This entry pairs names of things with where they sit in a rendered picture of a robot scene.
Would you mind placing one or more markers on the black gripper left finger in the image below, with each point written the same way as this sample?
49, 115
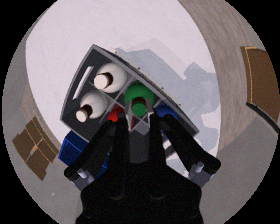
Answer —
85, 168

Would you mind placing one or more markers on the white bottle with grey label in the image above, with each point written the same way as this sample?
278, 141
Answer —
111, 77

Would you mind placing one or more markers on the red bottle with pink label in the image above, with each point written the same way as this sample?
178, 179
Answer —
113, 114

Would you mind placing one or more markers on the green bottle with pale green label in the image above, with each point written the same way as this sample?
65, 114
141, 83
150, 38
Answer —
137, 93

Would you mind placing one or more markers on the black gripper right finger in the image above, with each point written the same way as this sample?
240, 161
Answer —
200, 164

